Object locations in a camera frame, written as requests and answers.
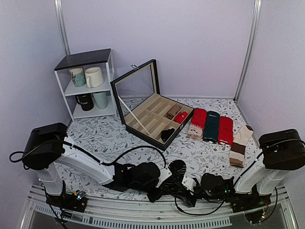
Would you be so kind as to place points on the aluminium front rail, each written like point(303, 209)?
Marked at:
point(106, 213)

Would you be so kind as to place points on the aluminium corner post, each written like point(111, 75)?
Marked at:
point(249, 49)
point(62, 27)

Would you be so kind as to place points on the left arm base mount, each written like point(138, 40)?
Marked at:
point(75, 201)

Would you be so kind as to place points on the rolled tan sock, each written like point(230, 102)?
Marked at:
point(173, 111)

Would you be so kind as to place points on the right aluminium corner post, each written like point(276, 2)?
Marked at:
point(249, 49)

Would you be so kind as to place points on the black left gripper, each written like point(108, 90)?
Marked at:
point(152, 198)

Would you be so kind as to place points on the rolled red sock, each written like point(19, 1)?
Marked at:
point(180, 117)

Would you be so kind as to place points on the white ceramic mug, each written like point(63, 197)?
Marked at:
point(94, 77)

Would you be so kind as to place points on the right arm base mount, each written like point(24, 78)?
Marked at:
point(252, 200)

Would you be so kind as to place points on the cream brown striped sock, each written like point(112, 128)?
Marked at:
point(237, 151)

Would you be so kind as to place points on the patterned teal white mug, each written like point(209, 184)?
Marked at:
point(77, 76)

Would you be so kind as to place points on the black white striped sock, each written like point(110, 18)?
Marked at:
point(173, 183)

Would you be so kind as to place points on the black mug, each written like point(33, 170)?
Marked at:
point(85, 101)

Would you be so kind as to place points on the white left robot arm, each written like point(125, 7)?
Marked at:
point(50, 144)

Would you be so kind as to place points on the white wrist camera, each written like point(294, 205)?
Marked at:
point(189, 183)
point(165, 173)

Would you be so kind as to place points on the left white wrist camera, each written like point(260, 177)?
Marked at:
point(165, 173)

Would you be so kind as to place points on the black compartment storage box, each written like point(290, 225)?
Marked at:
point(142, 108)

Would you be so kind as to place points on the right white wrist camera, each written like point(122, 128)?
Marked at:
point(189, 183)

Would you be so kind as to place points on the left aluminium corner post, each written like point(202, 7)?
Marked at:
point(62, 27)

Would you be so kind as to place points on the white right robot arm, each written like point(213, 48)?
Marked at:
point(281, 152)

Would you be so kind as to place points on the dark green sock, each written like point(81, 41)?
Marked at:
point(211, 128)

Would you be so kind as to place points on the red white sock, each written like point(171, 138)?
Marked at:
point(225, 136)

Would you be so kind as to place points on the white shelf black top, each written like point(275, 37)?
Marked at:
point(99, 58)

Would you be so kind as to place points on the floral white table mat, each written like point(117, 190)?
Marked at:
point(107, 138)

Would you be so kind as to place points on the rolled black sock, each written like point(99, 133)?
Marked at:
point(165, 134)

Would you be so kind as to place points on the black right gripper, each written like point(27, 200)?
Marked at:
point(188, 199)

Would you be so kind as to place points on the red beige patterned sock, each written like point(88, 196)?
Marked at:
point(195, 130)

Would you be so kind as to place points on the mint green tumbler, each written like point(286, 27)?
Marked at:
point(101, 99)

